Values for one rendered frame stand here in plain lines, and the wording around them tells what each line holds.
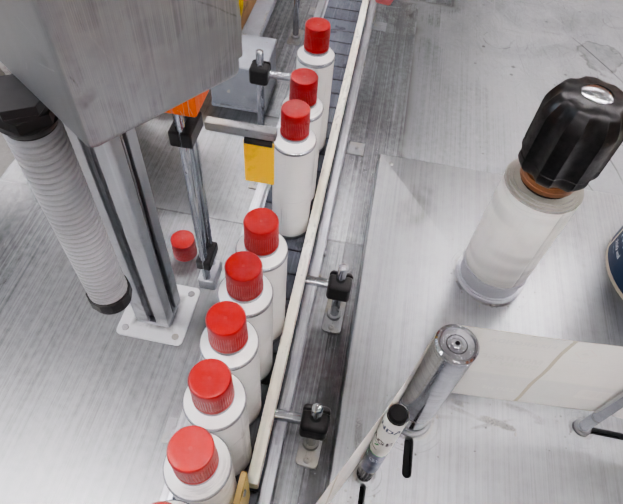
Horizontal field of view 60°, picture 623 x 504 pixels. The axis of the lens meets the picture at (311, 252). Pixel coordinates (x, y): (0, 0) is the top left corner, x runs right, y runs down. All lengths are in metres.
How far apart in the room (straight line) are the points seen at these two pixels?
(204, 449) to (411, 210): 0.51
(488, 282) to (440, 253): 0.09
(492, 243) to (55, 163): 0.48
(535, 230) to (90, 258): 0.44
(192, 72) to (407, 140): 0.72
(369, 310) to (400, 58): 0.63
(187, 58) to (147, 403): 0.49
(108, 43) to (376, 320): 0.51
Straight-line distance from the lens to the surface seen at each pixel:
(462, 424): 0.66
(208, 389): 0.42
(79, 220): 0.38
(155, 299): 0.67
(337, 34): 1.12
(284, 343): 0.62
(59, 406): 0.73
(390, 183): 0.83
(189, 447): 0.41
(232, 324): 0.44
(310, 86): 0.65
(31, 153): 0.33
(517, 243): 0.64
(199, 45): 0.28
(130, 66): 0.27
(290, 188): 0.66
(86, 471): 0.69
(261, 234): 0.49
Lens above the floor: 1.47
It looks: 54 degrees down
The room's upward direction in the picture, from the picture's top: 6 degrees clockwise
